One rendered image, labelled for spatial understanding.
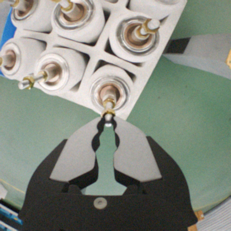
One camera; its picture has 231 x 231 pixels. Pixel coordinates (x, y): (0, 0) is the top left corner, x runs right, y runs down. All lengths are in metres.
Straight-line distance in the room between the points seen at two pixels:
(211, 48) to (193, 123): 0.49
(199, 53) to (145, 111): 0.35
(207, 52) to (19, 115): 0.80
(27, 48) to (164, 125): 0.59
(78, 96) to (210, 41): 0.33
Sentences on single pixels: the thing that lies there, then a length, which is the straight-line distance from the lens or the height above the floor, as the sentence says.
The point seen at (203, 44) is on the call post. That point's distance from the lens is 0.31.
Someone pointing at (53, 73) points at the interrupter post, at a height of 0.26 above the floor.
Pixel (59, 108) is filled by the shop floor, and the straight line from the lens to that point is 0.56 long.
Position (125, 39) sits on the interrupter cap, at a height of 0.25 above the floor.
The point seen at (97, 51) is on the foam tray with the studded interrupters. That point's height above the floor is 0.18.
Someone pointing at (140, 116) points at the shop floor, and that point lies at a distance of 0.54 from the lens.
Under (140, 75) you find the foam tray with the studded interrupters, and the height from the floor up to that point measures 0.18.
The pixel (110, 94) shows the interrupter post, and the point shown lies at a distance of 0.19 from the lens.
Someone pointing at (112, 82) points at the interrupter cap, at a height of 0.25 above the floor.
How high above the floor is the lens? 0.46
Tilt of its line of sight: 61 degrees down
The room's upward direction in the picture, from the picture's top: 179 degrees clockwise
